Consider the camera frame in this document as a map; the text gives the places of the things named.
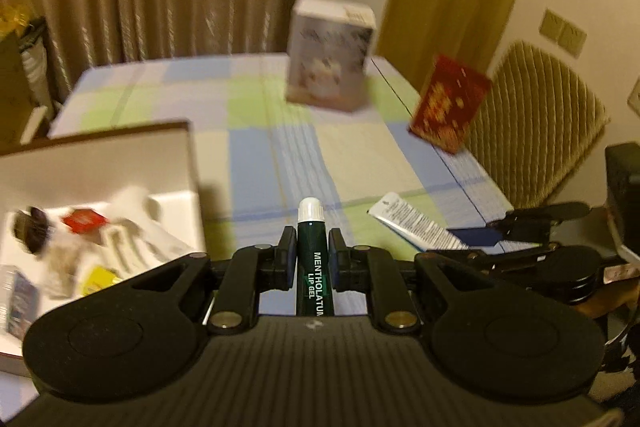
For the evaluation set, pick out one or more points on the bag of white plates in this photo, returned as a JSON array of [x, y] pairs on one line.
[[35, 57]]

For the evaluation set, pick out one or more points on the green lip gel tube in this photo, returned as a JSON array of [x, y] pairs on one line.
[[312, 267]]

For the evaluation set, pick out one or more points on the red snack packet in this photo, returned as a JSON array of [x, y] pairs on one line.
[[82, 221]]

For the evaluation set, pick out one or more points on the white product box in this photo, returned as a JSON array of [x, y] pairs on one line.
[[325, 57]]

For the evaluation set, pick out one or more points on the white cream tube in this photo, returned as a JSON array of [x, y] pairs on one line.
[[410, 222]]

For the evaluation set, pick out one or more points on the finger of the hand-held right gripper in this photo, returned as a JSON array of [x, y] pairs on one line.
[[500, 253], [545, 212]]

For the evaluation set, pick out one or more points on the yellow snack packet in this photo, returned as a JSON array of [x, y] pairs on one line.
[[100, 279]]

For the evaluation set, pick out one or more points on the bag of cotton swabs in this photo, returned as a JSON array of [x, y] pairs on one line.
[[62, 269]]

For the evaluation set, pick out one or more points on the beige cushioned chair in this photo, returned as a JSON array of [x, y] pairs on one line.
[[540, 117]]

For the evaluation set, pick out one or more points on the checked tablecloth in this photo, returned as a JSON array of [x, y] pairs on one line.
[[240, 107]]

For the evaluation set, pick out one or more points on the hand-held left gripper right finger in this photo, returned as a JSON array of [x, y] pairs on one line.
[[336, 259]]

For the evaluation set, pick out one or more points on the yellow bag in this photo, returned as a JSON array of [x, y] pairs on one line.
[[12, 19]]

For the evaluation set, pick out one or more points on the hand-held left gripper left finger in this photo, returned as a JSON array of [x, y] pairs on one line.
[[287, 257]]

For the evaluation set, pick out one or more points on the red gift box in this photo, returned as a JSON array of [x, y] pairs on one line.
[[450, 107]]

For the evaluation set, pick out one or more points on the brown cardboard box container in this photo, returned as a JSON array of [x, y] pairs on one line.
[[100, 167]]

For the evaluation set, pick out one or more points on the white plastic spoon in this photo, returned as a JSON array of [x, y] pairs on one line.
[[150, 219]]

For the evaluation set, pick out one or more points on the wall switch plate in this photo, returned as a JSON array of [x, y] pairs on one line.
[[562, 32]]

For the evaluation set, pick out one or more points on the clear cotton swab packet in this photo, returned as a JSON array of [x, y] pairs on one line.
[[17, 302]]

